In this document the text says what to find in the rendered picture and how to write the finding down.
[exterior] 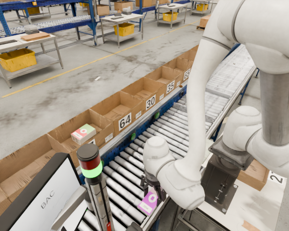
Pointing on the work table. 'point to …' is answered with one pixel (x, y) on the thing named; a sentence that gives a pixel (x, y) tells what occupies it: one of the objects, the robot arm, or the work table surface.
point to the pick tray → (254, 175)
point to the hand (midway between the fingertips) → (152, 196)
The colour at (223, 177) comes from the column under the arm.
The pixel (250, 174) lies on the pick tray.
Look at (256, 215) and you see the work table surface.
